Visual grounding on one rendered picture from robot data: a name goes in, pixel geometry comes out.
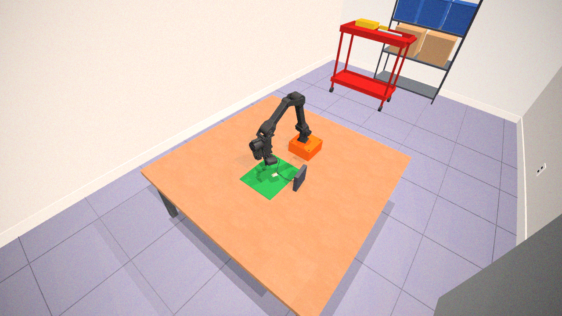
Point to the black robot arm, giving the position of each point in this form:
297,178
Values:
268,127

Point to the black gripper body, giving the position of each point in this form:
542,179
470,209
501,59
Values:
270,159

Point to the dark grey computer fan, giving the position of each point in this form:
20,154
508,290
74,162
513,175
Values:
299,177

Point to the green circuit board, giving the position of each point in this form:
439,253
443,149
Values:
267,180

